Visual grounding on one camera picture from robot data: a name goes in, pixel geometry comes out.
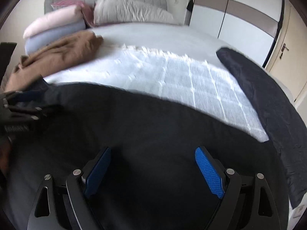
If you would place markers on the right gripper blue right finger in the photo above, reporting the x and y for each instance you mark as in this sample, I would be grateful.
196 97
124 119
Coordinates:
225 184

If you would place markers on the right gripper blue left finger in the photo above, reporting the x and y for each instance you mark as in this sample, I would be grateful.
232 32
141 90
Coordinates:
84 183

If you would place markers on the black wool coat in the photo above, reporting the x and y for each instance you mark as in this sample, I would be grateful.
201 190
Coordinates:
153 180

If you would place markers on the brown coat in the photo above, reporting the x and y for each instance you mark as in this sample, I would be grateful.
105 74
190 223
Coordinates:
66 52

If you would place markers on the light blue folded duvet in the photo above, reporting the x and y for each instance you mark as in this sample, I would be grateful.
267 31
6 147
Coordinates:
42 39

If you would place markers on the black quilted jacket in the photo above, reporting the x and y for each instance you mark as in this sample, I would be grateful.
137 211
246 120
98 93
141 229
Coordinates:
280 120

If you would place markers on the pink folded duvet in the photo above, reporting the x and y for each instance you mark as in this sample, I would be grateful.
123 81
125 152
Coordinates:
66 15

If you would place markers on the white quilted bed cover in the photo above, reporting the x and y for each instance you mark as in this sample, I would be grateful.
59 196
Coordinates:
166 75

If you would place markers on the cream door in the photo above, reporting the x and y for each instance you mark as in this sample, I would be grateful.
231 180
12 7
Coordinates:
288 62

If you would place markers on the grey beige pillow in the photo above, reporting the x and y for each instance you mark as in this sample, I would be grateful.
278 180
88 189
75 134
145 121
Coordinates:
123 11

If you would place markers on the bed with grey sheet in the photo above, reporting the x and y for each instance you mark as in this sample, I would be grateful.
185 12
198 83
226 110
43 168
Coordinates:
175 39

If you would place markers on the white grey wardrobe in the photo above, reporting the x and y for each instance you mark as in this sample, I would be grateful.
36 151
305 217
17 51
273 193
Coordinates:
250 26

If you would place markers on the wall socket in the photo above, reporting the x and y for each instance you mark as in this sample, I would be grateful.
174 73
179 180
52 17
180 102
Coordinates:
298 212

